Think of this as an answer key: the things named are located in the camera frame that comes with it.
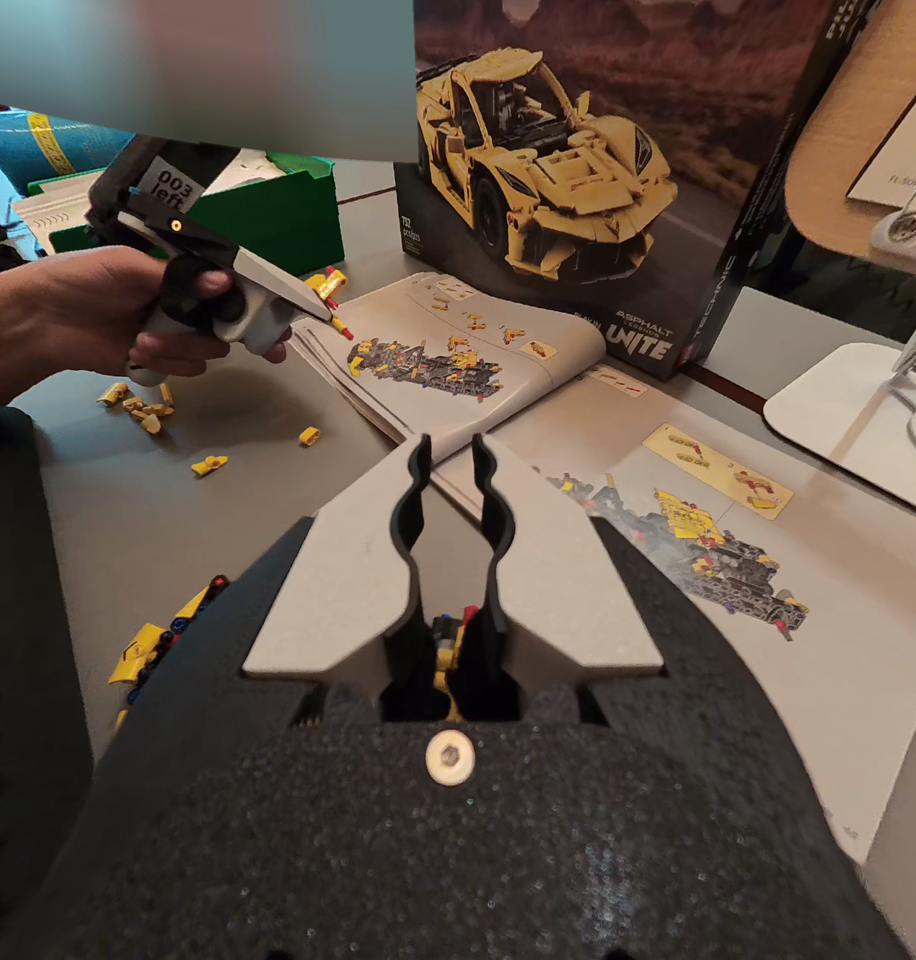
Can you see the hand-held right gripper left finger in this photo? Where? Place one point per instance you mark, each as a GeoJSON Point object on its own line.
{"type": "Point", "coordinates": [330, 592]}

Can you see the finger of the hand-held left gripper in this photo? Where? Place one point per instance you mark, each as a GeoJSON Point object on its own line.
{"type": "Point", "coordinates": [285, 285]}

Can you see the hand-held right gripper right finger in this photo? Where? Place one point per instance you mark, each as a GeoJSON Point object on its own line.
{"type": "Point", "coordinates": [578, 592]}

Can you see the yellow black lego car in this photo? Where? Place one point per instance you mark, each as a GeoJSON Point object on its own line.
{"type": "Point", "coordinates": [150, 645]}

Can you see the yellow two-hole lego connector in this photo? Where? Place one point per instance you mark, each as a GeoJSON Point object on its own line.
{"type": "Point", "coordinates": [310, 436]}

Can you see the yellow angled lego connector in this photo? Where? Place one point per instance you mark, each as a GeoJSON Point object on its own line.
{"type": "Point", "coordinates": [208, 466]}

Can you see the lego instruction booklet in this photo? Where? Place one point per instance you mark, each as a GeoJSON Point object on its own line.
{"type": "Point", "coordinates": [840, 585]}

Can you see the black lego set box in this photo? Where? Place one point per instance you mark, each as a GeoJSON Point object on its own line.
{"type": "Point", "coordinates": [578, 187]}

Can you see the person's left hand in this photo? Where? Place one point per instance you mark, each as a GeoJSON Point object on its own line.
{"type": "Point", "coordinates": [52, 315]}

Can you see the green storage bin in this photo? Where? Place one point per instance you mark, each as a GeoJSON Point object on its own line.
{"type": "Point", "coordinates": [278, 225]}

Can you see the white paper stack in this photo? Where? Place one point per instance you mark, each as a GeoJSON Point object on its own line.
{"type": "Point", "coordinates": [45, 214]}

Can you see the blue wrapped roll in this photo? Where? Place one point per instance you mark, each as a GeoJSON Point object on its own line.
{"type": "Point", "coordinates": [37, 150]}

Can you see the black perforated mat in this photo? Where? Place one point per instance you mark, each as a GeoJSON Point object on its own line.
{"type": "Point", "coordinates": [22, 637]}

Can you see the printed instruction sheet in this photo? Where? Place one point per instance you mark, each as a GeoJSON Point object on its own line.
{"type": "Point", "coordinates": [908, 150]}

